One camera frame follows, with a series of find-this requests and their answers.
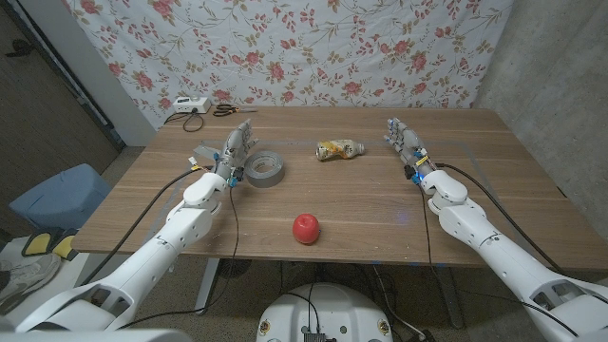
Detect grey sneaker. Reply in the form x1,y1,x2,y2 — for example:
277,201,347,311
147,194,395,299
0,252,63,314

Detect grey duct tape roll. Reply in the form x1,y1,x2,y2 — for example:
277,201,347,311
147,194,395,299
192,144,286,189

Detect floral backdrop cloth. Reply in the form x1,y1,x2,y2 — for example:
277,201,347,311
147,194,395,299
61,0,515,132

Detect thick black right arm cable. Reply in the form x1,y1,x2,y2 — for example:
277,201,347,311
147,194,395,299
434,162,562,273

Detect yellow black slipper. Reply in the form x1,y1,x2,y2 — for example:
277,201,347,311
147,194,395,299
51,229,80,262
21,230,57,258

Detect black power strip cord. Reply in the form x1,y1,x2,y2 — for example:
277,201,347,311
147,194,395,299
163,111,206,133

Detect black handled scissors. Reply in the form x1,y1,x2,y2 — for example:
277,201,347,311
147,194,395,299
212,103,257,118

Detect white robot torso base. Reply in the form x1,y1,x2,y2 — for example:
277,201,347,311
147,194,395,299
256,282,394,342

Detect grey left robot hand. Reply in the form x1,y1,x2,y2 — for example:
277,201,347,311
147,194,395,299
213,118,260,187

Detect black door handle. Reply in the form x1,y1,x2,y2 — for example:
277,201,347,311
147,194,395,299
4,38,35,58

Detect white table leg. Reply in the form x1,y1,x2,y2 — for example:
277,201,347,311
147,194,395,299
194,257,220,317
434,265,465,330

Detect blue padded stool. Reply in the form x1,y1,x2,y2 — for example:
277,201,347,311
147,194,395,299
8,162,113,232

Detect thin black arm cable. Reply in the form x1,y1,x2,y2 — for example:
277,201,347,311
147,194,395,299
116,184,241,330
417,182,580,338

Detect red apple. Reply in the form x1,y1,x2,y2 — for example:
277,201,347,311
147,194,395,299
292,213,321,246

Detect black round floor fan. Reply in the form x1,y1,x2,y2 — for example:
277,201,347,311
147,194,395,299
218,258,253,279

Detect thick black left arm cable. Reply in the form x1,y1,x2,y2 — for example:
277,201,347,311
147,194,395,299
80,165,213,286

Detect white floor cable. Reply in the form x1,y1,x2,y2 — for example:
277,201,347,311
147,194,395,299
371,264,428,342

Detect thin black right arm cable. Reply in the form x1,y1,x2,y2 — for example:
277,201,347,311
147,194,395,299
417,182,580,338

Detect white power adapter box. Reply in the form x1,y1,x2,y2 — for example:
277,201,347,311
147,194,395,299
172,96,213,115

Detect plastic bottle with yellow label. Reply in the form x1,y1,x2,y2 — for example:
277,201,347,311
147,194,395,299
315,139,366,162

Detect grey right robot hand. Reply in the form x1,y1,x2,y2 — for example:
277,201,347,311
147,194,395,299
383,117,437,181

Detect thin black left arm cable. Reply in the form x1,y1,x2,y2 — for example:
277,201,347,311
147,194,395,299
116,184,241,330

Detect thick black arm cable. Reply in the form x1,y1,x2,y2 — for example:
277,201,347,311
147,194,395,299
80,165,213,286
434,162,562,273

